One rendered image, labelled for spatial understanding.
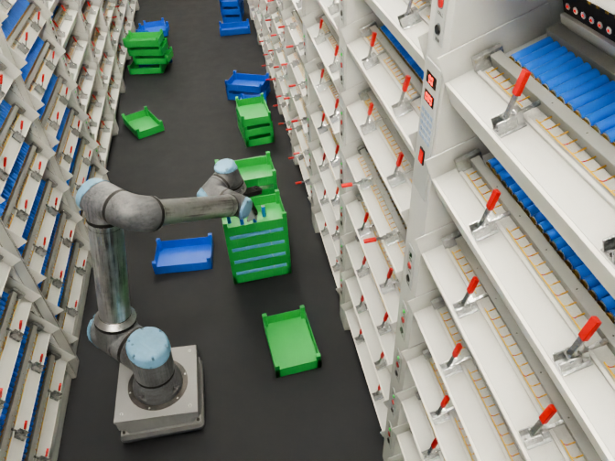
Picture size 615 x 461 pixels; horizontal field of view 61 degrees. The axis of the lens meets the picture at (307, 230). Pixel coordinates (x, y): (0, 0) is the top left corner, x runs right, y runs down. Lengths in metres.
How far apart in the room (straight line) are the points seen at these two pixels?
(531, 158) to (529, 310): 0.22
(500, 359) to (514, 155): 0.40
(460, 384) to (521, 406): 0.27
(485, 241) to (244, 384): 1.61
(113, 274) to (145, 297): 0.88
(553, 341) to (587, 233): 0.20
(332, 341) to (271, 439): 0.53
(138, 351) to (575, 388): 1.54
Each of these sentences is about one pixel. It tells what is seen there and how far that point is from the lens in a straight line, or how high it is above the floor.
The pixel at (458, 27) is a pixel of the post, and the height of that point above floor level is 1.64.
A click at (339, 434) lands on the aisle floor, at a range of 2.21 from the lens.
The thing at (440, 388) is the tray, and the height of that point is 0.77.
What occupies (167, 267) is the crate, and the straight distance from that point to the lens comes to 2.84.
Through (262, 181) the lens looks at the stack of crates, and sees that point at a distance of 2.78.
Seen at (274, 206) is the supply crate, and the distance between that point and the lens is 2.64.
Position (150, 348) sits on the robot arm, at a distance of 2.01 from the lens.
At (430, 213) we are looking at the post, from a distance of 1.12.
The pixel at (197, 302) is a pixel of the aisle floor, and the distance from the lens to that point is 2.69.
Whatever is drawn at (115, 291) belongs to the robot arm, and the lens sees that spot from 1.97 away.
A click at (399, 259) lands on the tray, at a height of 0.95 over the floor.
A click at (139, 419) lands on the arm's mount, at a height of 0.16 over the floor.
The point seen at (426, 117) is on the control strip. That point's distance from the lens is 1.04.
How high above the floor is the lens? 1.96
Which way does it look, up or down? 41 degrees down
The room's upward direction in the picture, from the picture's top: 3 degrees counter-clockwise
